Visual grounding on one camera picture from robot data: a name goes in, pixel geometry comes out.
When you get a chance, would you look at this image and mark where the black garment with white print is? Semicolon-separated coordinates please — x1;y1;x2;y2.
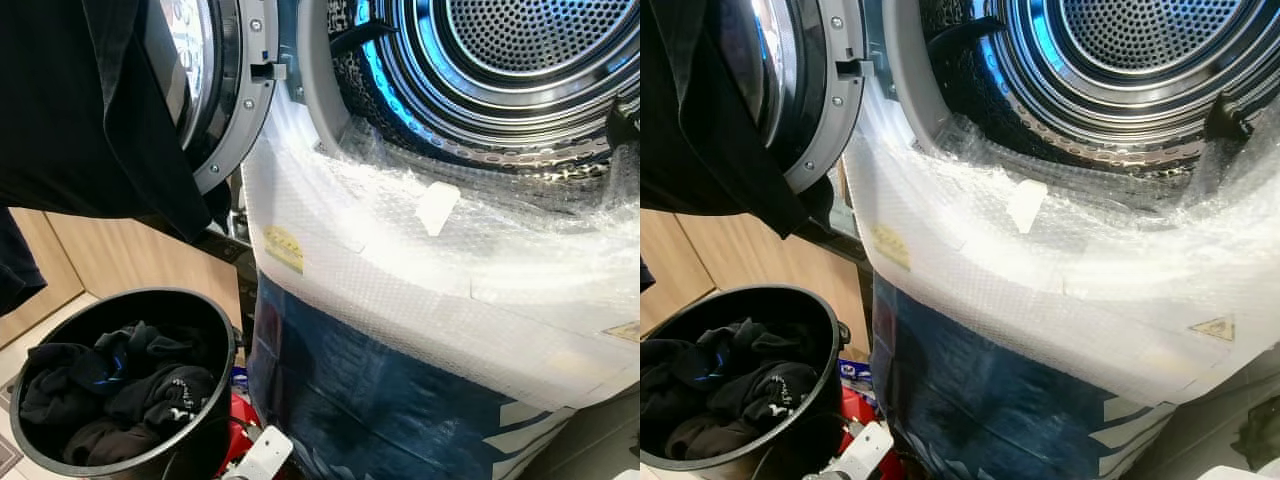
105;365;216;431
735;360;826;426

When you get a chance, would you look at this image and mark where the grey washer door seal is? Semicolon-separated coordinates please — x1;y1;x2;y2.
295;0;351;156
885;0;946;151

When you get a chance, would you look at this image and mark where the yellow rectangular label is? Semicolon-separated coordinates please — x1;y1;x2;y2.
870;223;913;271
262;225;305;274

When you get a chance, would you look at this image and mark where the large black hanging garment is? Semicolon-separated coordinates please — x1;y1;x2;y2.
0;0;231;316
640;0;836;291

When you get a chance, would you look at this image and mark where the grey round washer door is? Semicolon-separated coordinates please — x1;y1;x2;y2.
160;0;289;196
745;0;876;196

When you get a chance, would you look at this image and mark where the white tape piece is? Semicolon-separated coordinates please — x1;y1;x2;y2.
415;182;461;238
1005;178;1049;236

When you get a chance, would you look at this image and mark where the dark crumpled cloth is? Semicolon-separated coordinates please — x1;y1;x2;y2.
1232;395;1280;471

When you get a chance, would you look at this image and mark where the black round laundry bucket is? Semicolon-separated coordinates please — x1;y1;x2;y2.
8;288;241;479
640;285;851;473

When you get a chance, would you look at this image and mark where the perforated steel washer drum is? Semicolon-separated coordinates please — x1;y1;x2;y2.
920;0;1280;191
325;0;641;186

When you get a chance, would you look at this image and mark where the black garment with blue trim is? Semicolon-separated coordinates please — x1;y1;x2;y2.
20;322;201;426
640;320;801;421

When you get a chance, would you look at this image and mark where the blue washing machine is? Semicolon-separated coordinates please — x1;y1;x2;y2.
840;0;1280;480
240;0;641;480

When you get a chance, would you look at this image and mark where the clear bubble wrap sheet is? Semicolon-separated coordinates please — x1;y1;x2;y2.
240;95;641;411
845;85;1280;411

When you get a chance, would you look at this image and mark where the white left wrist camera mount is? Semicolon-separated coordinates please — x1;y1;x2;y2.
222;425;294;480
805;420;894;480

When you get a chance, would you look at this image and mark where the dark brown garment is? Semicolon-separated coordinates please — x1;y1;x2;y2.
665;412;761;461
60;418;161;469

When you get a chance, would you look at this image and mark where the red box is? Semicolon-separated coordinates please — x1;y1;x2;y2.
218;390;261;476
838;385;906;480

